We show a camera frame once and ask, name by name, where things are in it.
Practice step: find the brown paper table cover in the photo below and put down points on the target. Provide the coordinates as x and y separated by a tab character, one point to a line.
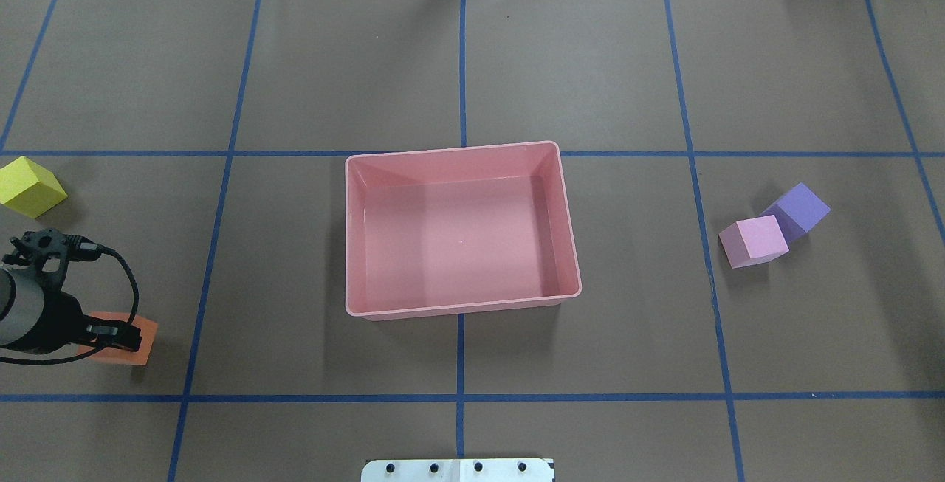
206	140

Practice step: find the pink plastic bin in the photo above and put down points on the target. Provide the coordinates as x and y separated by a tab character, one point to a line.
457	231

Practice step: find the pink foam block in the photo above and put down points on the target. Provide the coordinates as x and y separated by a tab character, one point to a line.
753	241

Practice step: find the yellow foam block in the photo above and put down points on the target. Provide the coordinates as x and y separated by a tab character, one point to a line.
30	189

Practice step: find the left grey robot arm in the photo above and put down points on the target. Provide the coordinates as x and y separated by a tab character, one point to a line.
37	321

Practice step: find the orange foam block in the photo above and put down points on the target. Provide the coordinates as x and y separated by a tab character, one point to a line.
116	356

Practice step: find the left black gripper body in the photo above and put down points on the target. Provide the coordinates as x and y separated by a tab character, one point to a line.
61	325

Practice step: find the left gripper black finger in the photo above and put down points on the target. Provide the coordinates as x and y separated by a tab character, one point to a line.
122	337

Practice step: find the purple foam block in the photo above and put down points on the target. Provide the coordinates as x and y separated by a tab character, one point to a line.
797	212

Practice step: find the white mounting plate with bolts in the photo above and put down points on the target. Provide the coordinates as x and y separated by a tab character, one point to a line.
460	469

